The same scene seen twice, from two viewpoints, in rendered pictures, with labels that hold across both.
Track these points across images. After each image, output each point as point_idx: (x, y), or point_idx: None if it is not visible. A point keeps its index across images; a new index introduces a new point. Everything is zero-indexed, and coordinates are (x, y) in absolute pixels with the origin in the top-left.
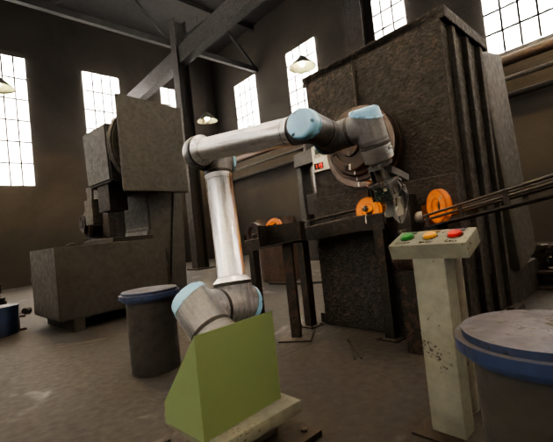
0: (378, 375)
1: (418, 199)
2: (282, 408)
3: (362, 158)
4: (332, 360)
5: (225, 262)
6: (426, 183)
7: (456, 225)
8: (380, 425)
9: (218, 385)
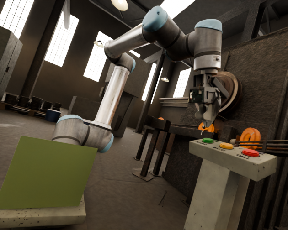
0: (162, 224)
1: (237, 133)
2: (68, 214)
3: None
4: (146, 197)
5: (99, 113)
6: (247, 125)
7: None
8: None
9: (26, 176)
